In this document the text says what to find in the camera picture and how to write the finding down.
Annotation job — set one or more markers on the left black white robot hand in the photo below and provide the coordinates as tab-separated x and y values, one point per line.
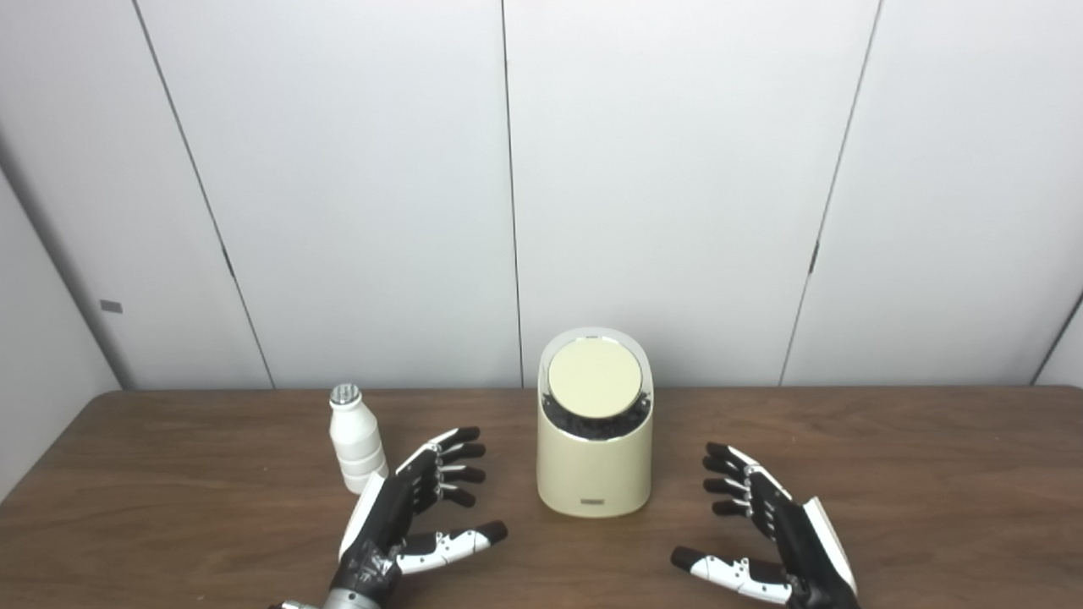
381	516

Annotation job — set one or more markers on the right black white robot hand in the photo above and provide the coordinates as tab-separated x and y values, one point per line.
804	541

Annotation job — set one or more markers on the small white plastic bottle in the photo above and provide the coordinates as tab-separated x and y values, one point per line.
355	440

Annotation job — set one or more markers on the cream-colored bin body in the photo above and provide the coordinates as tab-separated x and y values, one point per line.
592	474

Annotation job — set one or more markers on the round cream bin lid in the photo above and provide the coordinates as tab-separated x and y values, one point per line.
594	376

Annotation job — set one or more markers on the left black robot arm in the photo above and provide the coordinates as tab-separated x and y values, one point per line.
347	601

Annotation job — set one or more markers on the black bin liner bag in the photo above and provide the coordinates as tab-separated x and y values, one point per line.
592	428

